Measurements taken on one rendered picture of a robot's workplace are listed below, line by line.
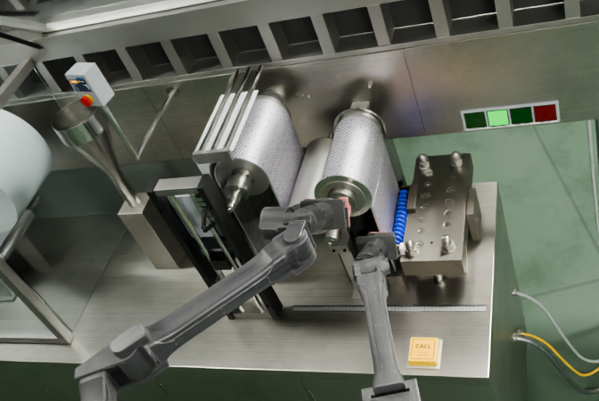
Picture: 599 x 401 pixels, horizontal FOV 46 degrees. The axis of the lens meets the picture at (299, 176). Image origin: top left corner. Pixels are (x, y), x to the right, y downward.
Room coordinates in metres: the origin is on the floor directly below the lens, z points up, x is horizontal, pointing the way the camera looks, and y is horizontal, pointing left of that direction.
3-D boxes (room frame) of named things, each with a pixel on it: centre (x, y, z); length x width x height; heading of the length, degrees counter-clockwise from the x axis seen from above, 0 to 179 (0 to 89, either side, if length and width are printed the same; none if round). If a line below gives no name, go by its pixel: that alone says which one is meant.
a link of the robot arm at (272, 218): (1.07, 0.07, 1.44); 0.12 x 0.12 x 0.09; 58
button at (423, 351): (1.03, -0.11, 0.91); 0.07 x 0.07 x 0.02; 61
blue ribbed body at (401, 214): (1.38, -0.21, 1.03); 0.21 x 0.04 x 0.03; 151
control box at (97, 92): (1.61, 0.39, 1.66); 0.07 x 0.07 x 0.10; 48
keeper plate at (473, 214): (1.33, -0.40, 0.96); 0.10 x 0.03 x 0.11; 151
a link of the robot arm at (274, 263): (0.97, 0.24, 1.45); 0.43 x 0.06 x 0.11; 105
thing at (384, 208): (1.39, -0.19, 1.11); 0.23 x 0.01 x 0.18; 151
